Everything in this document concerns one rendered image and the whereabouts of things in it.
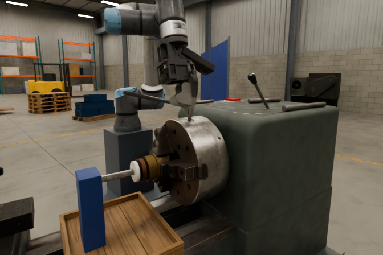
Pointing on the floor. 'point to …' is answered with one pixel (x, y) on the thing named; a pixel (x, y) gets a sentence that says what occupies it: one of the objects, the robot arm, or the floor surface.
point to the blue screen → (218, 91)
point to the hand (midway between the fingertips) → (191, 111)
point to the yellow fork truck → (48, 86)
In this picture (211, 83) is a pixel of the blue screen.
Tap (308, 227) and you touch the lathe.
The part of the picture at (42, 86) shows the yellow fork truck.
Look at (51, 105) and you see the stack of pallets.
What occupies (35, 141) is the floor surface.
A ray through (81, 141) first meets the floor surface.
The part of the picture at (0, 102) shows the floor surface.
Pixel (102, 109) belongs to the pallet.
